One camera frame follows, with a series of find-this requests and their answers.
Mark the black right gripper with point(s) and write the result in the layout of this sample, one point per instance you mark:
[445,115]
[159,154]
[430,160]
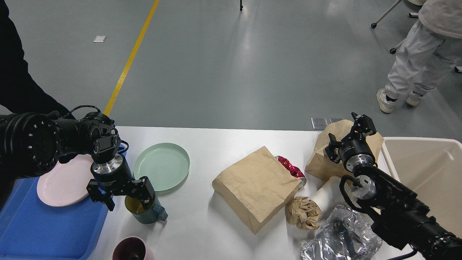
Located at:
[355,153]

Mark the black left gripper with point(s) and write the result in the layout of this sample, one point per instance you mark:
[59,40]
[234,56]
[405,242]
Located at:
[116,177]

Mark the blue mug yellow inside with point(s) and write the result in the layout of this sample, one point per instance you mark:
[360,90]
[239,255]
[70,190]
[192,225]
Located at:
[155,211]

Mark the green plate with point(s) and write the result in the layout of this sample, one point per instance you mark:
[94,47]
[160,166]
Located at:
[165,164]

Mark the pink mug dark inside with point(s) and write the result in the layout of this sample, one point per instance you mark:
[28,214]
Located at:
[132,248]

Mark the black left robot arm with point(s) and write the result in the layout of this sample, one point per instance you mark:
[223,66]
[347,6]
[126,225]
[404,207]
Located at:
[32,144]

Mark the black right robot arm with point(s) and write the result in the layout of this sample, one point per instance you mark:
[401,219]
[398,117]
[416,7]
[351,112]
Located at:
[399,218]

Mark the silver floor socket plates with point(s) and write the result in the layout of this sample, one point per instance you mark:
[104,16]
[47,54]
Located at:
[320,123]

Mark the small brown paper bag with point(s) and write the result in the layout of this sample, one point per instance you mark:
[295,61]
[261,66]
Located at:
[320,166]

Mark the pink plate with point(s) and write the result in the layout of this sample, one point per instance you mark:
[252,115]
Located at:
[66,184]

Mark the white paper cup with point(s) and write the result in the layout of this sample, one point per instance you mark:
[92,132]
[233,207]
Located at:
[329,196]

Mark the crushed red can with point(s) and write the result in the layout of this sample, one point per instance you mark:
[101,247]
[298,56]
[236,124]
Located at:
[294,171]

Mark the crumpled brown paper ball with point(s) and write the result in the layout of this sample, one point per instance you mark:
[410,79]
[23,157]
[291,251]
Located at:
[303,212]

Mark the beige plastic bin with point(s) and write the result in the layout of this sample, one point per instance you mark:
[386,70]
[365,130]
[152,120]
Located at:
[432,168]

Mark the blue plastic tray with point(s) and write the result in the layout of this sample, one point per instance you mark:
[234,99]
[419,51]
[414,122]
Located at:
[32,230]

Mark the crumpled clear plastic bag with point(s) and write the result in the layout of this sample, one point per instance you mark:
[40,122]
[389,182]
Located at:
[345,235]

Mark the large brown paper bag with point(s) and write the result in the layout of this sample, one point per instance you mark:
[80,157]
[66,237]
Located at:
[256,187]

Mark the person in white clothes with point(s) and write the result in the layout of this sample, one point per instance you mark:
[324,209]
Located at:
[428,53]

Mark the person in black clothes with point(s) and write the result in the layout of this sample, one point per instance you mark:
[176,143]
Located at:
[19,93]

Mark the white office chair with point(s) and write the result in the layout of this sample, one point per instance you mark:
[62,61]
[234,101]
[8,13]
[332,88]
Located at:
[374,24]

